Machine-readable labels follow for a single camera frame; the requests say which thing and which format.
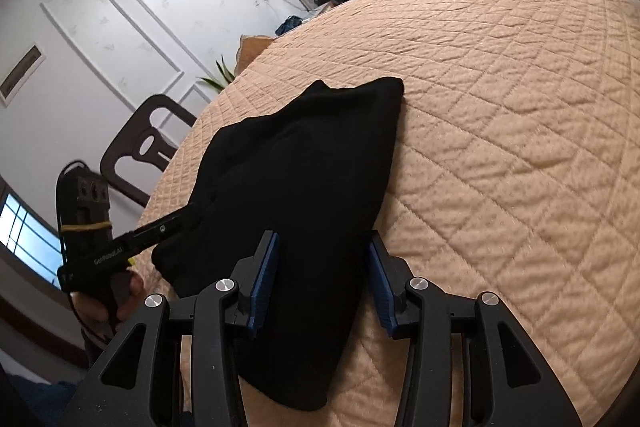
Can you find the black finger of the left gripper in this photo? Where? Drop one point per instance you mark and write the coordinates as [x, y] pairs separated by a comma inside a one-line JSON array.
[[133, 243]]

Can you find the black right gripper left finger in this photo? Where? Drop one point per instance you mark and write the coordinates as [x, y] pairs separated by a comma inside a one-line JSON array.
[[136, 380]]

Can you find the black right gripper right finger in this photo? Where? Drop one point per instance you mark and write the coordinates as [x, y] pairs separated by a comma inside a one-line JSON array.
[[506, 381]]

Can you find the black pants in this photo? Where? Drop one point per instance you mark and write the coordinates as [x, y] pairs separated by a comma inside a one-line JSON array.
[[315, 173]]

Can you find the person's left hand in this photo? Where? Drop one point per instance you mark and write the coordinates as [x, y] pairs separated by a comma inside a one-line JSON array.
[[105, 316]]

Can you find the green potted plant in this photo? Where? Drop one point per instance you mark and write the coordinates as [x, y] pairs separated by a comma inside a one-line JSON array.
[[223, 80]]

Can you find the beige quilted bedspread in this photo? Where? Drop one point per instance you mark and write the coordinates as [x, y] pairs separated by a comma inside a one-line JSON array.
[[516, 167]]

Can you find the dark chair by wall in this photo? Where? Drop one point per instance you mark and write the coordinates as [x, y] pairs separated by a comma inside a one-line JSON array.
[[140, 140]]

